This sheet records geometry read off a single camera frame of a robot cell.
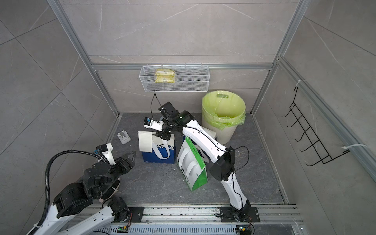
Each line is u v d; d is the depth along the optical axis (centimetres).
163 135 68
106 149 55
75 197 42
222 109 98
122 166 54
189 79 101
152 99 114
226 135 90
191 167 66
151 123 65
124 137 104
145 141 78
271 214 75
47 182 42
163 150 82
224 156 51
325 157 57
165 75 88
